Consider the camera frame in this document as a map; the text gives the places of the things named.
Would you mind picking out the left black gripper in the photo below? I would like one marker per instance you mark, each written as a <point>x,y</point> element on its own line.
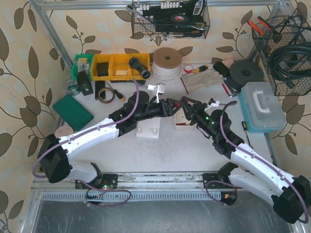
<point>165,108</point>

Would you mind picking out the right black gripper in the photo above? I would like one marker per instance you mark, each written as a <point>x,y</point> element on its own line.
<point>192,110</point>

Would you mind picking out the white spring tray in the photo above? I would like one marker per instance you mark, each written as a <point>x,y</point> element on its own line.
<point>181,123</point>

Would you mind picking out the white peg base plate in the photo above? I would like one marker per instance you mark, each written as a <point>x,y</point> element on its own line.
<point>149,128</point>

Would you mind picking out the brown tape roll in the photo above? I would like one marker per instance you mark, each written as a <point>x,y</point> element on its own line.
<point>109,95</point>

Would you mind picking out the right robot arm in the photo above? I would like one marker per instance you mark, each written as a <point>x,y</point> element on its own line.
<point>289,196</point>

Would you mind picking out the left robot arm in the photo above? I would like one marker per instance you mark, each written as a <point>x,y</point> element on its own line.
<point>58,155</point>

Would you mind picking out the white work glove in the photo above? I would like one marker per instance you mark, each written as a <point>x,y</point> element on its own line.
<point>202,80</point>

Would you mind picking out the red white tape roll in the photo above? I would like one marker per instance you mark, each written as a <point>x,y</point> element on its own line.
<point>188,69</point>

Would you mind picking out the black brush block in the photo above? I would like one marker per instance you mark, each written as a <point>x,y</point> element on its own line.
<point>223,66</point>

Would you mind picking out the orange black screwdriver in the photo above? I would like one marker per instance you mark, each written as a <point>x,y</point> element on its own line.
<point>116,92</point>

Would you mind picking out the yellow bin with pipe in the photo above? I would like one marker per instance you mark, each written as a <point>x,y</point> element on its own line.
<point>144,58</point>

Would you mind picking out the small yellow black screwdriver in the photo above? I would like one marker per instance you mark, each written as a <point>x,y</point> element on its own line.
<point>246,132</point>

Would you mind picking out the grey pipe fitting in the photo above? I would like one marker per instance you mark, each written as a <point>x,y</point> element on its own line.
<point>134,63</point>

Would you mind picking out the black foam disc spool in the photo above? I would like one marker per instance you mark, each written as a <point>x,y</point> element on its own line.
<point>241,72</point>

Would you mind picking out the yellow bin with card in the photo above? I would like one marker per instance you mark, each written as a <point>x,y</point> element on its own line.
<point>120,67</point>

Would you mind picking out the teal clear toolbox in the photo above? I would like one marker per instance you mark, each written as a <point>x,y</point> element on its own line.
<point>260,108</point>

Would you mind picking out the black ribbed block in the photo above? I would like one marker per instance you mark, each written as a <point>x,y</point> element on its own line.
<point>98,86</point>

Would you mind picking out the yellow bin with black box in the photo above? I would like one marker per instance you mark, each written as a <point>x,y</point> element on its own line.
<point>100,67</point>

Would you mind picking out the black tape roll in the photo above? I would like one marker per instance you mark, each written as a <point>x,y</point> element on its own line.
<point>179,19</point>

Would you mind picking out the black green meter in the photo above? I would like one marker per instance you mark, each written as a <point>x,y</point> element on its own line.
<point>84,83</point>

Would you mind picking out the green storage bin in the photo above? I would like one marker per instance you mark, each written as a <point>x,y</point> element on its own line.
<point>82,62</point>

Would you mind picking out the clear glass jar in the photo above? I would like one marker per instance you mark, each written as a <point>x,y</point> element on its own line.
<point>73,88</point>

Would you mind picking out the green plastic case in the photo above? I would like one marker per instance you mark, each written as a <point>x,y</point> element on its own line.
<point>72,112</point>

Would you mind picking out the silver wrench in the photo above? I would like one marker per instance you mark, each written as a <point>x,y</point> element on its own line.
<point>132,10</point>

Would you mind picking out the round beige power socket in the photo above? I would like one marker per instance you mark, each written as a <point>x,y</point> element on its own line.
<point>64,130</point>

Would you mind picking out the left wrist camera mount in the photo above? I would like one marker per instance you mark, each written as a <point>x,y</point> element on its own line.
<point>157,90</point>

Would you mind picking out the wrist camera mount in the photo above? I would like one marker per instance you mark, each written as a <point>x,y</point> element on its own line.
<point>157,90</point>
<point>213,103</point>

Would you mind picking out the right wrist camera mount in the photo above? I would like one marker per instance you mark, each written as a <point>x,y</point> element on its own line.
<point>213,103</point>

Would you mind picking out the red handled tool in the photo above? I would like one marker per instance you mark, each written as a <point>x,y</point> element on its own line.
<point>229,91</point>

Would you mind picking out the white cable spool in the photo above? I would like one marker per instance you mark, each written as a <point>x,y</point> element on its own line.
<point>167,64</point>

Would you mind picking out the aluminium front rail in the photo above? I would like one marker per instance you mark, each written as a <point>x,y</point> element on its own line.
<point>133,181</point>

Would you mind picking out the centre wire basket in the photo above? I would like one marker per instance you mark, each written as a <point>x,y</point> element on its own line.
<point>169,19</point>

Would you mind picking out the wire basket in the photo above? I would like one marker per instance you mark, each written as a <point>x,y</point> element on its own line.
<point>286,54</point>
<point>169,19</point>

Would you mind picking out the right wire basket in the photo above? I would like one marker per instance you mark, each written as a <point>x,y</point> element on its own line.
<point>286,54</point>

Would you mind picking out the orange handled pliers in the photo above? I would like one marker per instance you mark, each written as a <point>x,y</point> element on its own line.
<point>261,22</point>

